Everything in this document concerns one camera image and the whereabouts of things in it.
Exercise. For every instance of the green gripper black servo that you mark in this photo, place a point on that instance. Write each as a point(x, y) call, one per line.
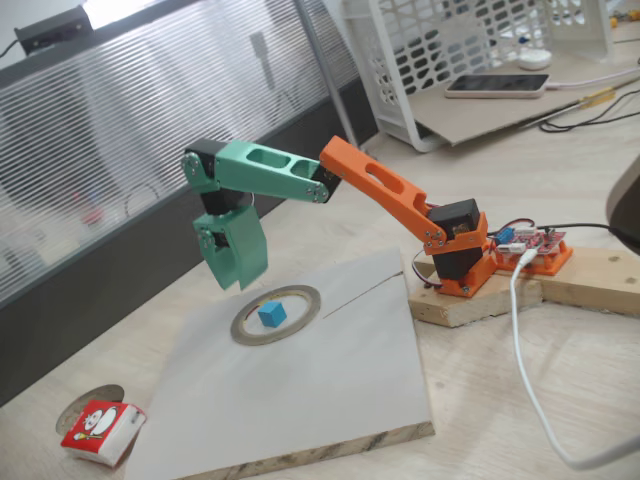
point(239, 242)

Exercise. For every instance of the small blue cube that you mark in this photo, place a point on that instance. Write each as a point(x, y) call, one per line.
point(272, 316)

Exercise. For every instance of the red and white carton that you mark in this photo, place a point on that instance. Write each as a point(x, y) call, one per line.
point(95, 425)

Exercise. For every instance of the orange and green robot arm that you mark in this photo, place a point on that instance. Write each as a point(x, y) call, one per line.
point(260, 170)

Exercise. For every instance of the black box device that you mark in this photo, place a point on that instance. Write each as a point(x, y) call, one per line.
point(55, 27)

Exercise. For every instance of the ribbed glass desk partition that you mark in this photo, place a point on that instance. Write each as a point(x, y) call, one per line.
point(150, 150)

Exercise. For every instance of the grey painted plywood board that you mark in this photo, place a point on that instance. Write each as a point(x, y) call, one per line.
point(325, 380)

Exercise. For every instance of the wooden base block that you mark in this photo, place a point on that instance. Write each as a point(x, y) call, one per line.
point(475, 310)

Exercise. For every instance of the brown cardboard sheet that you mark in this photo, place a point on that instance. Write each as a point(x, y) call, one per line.
point(500, 115)

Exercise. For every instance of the red controller circuit board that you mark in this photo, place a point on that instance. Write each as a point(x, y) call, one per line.
point(545, 241)

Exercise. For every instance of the smartphone with pink case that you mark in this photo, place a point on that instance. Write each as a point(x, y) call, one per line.
point(495, 85)

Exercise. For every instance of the orange printed board holder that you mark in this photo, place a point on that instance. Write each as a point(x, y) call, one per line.
point(555, 264)

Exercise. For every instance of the white earbud case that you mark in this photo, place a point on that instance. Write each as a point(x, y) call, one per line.
point(535, 61)

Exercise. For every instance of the wooden base plank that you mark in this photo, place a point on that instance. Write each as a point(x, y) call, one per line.
point(600, 280)

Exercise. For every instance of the dark rounded object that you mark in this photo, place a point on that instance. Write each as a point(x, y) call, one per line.
point(627, 210)

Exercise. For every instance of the white perforated plastic basket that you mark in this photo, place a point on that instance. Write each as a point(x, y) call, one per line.
point(605, 35)

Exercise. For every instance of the grey metal partition post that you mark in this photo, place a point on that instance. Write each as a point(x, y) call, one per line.
point(320, 50)

